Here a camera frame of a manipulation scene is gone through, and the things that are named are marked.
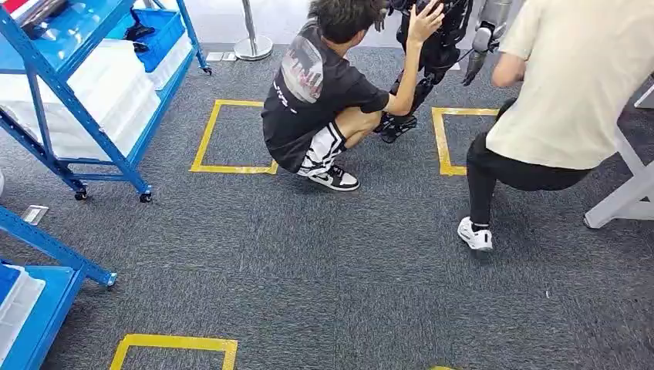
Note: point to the blue plastic crate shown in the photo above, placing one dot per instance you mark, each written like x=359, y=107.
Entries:
x=163, y=41

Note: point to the metal floor outlet plate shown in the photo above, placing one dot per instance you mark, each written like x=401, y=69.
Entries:
x=214, y=56
x=230, y=56
x=35, y=214

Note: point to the person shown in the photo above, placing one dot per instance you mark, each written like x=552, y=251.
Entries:
x=562, y=92
x=306, y=102

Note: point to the black part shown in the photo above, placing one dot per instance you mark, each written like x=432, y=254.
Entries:
x=138, y=31

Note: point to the white table frame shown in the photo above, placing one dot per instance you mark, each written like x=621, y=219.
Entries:
x=623, y=199

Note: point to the black humanoid robot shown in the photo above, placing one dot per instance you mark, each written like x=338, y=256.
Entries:
x=439, y=51

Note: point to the yellow floor tape square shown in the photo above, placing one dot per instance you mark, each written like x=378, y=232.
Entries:
x=173, y=342
x=442, y=143
x=232, y=169
x=440, y=368

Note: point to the dark flat parts stack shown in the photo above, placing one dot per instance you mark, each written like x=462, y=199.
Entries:
x=43, y=11

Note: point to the blue metal shelf rack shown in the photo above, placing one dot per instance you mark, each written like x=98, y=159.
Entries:
x=92, y=30
x=56, y=301

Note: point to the person's right hand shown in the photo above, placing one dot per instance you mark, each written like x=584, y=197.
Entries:
x=426, y=23

